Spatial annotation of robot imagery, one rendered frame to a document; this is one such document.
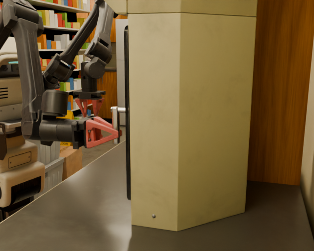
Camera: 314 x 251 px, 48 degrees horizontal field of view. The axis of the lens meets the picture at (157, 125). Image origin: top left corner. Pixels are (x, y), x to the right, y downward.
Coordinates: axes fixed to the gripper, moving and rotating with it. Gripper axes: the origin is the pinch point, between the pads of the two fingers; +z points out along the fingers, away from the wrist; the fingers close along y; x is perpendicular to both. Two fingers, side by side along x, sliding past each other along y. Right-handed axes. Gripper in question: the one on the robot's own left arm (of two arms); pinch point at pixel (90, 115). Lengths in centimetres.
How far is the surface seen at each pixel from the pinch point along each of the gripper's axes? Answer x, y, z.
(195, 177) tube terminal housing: -43, 48, 3
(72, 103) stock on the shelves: 354, -214, 57
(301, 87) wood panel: -9, 71, -14
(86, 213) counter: -44, 21, 16
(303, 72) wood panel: -9, 72, -18
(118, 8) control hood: -46, 31, -33
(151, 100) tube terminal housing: -46, 38, -14
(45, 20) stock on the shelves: 297, -214, -59
